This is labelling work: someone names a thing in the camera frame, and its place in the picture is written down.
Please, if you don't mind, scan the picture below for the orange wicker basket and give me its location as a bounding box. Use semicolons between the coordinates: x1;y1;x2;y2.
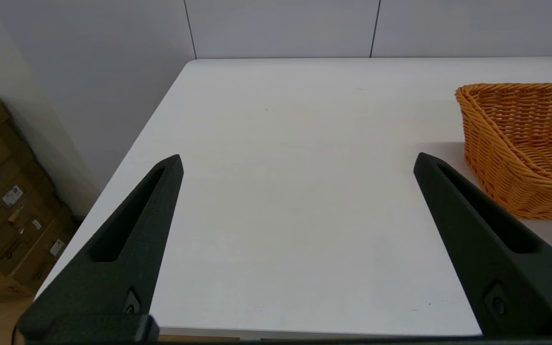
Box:
455;83;552;221

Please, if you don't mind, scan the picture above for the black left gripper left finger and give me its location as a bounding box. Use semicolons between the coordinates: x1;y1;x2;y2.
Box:
16;154;184;337

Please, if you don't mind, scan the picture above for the cardboard box with small labels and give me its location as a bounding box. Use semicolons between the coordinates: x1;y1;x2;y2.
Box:
0;204;79;278

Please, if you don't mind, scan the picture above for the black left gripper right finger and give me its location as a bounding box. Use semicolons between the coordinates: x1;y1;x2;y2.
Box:
413;152;552;337

